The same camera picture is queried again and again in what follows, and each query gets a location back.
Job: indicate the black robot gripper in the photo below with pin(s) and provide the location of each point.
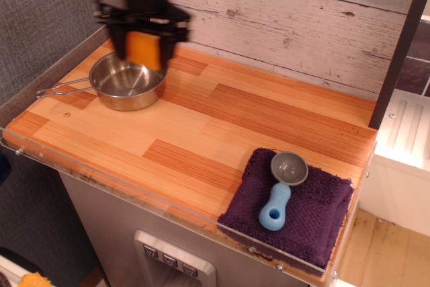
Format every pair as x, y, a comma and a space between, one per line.
158, 17

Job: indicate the orange cheese wedge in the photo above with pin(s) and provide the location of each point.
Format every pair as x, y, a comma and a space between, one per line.
143, 49

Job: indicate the grey toy fridge cabinet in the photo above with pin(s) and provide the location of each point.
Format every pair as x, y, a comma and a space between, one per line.
110, 223

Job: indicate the grey blue ice cream scoop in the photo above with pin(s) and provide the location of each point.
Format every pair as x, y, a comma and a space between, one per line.
289, 169

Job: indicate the silver dispenser panel with buttons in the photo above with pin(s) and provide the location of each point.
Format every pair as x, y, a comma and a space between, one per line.
164, 264

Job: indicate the purple folded towel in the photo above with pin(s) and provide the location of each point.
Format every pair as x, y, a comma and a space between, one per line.
314, 213

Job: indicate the orange object bottom left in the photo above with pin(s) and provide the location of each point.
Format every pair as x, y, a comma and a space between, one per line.
34, 280

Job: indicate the white toy sink unit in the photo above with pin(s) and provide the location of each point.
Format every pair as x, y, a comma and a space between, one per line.
397, 184

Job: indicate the silver pot with handle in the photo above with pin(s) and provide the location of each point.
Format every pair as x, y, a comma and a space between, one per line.
119, 84

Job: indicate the dark right frame post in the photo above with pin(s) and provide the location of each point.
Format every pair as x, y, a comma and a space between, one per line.
404, 42

